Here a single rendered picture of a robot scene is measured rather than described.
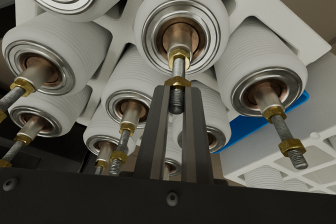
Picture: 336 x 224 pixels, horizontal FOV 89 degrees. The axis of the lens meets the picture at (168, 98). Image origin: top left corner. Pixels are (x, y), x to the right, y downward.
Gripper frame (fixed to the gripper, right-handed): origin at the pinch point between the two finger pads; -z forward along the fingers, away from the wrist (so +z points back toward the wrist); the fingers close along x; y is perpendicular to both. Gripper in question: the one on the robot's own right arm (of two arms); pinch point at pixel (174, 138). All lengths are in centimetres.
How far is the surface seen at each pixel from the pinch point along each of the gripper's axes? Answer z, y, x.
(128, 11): -18.3, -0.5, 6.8
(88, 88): -20.0, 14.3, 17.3
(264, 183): -14.7, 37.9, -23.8
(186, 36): -10.0, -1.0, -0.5
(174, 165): -10.9, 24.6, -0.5
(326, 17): -36.2, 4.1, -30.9
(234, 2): -19.2, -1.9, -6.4
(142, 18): -11.3, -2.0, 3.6
